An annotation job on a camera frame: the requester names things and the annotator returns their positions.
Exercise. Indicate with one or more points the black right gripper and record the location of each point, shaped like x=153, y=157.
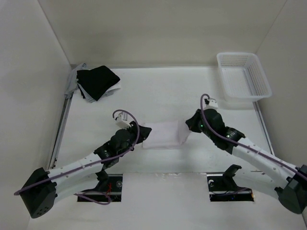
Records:
x=192, y=122

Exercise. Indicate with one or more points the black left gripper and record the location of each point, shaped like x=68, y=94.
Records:
x=143, y=132

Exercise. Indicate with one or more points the white tank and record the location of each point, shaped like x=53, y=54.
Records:
x=109, y=92
x=166, y=135

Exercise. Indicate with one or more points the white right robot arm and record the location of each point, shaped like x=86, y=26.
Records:
x=281, y=180

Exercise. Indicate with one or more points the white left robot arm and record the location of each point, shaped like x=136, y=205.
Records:
x=45, y=188

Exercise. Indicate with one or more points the folded white tank top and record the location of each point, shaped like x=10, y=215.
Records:
x=109, y=92

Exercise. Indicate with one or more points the folded black tank top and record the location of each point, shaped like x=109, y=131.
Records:
x=97, y=81

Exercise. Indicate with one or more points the folded grey tank top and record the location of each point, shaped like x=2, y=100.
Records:
x=72, y=84

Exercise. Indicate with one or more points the white plastic basket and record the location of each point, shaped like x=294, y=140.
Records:
x=242, y=77

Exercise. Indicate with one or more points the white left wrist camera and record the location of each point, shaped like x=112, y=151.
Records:
x=122, y=120

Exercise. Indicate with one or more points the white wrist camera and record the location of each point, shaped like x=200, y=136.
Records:
x=122, y=120
x=211, y=104

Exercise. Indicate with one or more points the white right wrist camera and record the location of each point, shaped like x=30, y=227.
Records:
x=211, y=104

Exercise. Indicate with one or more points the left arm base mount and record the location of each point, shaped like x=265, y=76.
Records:
x=106, y=192

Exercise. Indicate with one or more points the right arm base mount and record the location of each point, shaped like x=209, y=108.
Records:
x=222, y=187

